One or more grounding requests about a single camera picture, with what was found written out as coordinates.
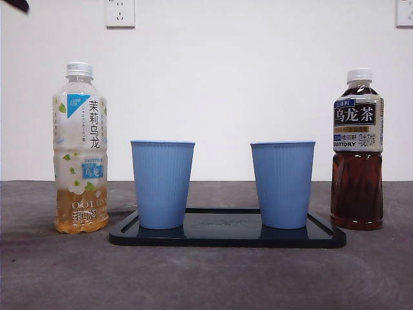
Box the jasmine oolong tea bottle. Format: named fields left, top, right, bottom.
left=52, top=61, right=110, bottom=235

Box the dark oolong tea bottle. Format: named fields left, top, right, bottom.
left=330, top=67, right=385, bottom=231

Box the blue ribbed cup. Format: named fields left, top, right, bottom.
left=130, top=139, right=196, bottom=230
left=250, top=140, right=316, bottom=230

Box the dark blue tray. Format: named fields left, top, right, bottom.
left=108, top=207, right=347, bottom=249

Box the white wall socket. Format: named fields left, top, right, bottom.
left=105, top=0, right=136, bottom=29
left=396, top=0, right=413, bottom=28

